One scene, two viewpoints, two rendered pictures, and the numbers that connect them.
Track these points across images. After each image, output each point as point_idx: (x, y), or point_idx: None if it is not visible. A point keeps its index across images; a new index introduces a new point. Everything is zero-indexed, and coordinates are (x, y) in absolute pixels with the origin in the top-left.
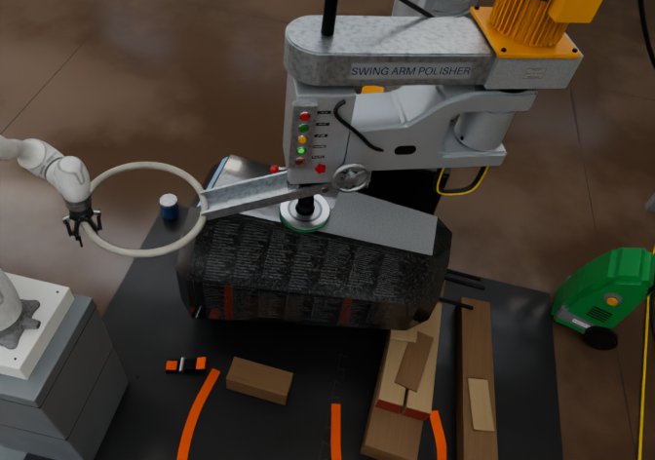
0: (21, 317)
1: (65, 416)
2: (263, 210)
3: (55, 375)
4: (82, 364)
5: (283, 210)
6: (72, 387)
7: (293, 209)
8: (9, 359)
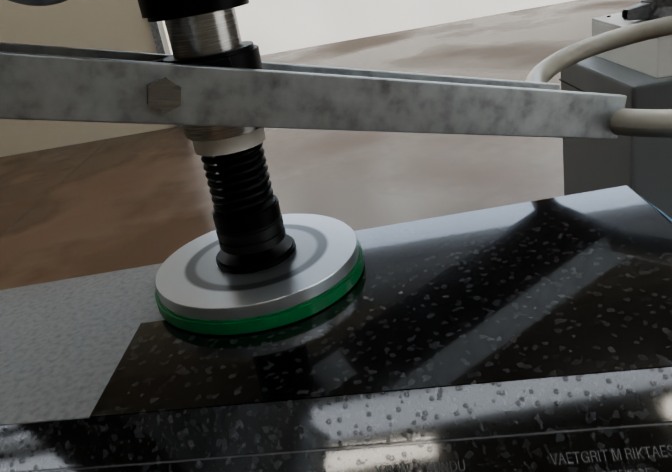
0: None
1: (569, 170)
2: (416, 235)
3: (575, 78)
4: (595, 156)
5: (337, 226)
6: (581, 154)
7: (299, 241)
8: (615, 15)
